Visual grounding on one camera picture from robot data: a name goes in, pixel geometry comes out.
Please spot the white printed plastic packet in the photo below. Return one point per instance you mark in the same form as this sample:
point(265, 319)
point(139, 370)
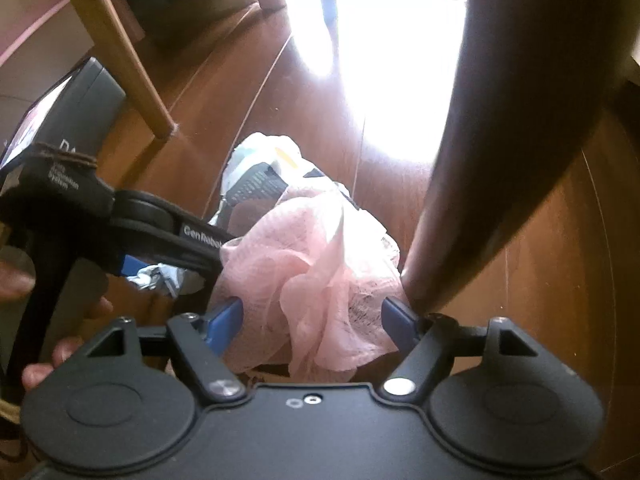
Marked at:
point(260, 160)

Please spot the dark wooden table leg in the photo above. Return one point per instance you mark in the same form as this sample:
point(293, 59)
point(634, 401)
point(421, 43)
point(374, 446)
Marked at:
point(500, 135)

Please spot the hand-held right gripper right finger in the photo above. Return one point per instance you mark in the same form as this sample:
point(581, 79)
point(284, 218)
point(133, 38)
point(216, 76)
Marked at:
point(400, 322)

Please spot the silver foil wrapper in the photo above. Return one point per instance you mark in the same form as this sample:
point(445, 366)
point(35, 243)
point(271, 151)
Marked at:
point(160, 280)

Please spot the person's left hand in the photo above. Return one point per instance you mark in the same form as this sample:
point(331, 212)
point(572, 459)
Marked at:
point(15, 282)

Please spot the pink mesh bag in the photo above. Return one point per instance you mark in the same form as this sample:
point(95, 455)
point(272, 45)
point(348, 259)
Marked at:
point(310, 270)

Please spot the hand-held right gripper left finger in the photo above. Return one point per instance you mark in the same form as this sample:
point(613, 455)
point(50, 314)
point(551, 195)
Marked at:
point(225, 325)

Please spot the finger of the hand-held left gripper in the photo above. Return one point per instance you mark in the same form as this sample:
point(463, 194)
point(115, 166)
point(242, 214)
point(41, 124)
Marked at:
point(134, 265)
point(195, 237)

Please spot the light wooden chair leg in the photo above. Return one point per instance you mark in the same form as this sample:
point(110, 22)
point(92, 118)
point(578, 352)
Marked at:
point(115, 50)

